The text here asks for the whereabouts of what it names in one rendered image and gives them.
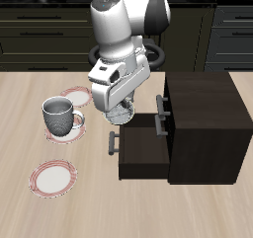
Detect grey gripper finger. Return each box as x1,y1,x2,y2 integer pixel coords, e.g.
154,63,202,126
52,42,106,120
123,91,134,109

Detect grey textured mug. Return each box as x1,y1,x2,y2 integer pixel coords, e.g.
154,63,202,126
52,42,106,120
42,96,86,138

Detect white grey bowl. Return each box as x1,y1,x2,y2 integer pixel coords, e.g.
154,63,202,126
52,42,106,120
102,100,136,126

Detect dark kitchen cupboards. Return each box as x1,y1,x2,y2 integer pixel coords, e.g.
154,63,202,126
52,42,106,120
0,0,253,73

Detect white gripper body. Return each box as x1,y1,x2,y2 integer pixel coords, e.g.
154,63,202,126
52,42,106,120
91,54,152,114

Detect white plate with red rim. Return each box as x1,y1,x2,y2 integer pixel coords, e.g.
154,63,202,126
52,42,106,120
59,85,94,109
28,159,79,198
44,109,88,145

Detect dark wooden cabinet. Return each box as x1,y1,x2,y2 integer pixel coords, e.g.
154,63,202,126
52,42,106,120
108,70,253,186

